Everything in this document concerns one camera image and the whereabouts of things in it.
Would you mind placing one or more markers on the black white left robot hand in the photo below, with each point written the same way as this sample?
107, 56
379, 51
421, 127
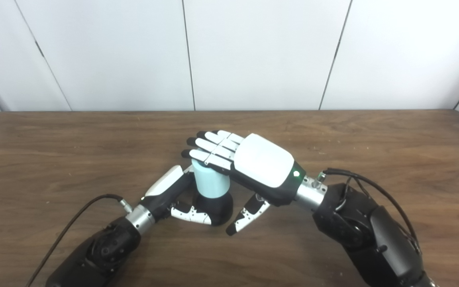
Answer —
165, 189

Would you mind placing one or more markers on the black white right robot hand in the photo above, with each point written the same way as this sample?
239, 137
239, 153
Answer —
265, 167

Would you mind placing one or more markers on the light blue cylinder cup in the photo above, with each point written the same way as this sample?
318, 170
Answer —
211, 181

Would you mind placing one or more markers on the black flared nozzle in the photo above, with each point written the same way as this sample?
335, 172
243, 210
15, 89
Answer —
219, 209

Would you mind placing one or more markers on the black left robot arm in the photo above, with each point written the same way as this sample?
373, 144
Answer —
102, 251

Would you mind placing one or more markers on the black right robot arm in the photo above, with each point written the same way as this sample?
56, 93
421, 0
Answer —
373, 235

